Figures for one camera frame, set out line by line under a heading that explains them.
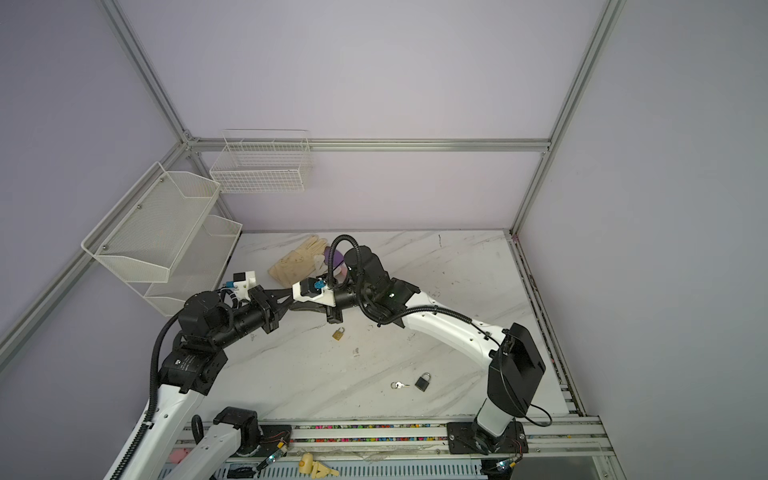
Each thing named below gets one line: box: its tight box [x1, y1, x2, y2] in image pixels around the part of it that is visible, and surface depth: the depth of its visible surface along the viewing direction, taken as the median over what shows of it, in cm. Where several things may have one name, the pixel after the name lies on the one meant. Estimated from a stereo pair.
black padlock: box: [414, 372, 432, 392], surface depth 84 cm
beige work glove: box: [268, 235, 327, 287], surface depth 113 cm
